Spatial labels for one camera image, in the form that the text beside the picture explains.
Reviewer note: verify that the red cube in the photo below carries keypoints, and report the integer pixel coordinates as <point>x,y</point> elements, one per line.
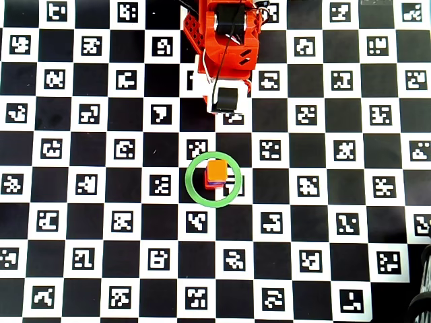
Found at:
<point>213,187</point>

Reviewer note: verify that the black white marker checkerboard mat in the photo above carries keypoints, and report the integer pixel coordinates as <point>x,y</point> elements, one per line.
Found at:
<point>161,158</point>

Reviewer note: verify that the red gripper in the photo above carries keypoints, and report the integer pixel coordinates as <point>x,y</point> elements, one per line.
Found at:
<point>227,99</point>

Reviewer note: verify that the orange cube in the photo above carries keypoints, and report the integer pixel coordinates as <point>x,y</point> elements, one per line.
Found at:
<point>217,171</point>

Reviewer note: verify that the blue cube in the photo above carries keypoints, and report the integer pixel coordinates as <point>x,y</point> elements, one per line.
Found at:
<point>215,183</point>

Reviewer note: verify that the red robot arm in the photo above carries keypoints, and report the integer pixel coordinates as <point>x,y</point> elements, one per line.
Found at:
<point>229,54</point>

